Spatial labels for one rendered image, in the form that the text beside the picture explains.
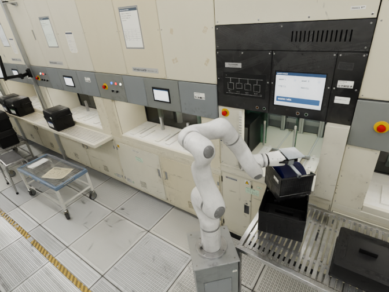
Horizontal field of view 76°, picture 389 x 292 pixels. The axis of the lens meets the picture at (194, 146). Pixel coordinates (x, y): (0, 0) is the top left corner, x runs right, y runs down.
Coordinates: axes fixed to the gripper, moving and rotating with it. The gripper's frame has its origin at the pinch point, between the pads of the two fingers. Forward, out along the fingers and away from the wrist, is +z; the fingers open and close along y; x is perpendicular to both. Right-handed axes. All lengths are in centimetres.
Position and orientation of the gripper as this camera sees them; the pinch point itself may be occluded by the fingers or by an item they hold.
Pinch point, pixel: (290, 155)
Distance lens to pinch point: 159.0
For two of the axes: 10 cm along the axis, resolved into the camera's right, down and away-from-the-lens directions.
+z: 9.8, -1.5, 1.1
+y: 1.6, 4.7, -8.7
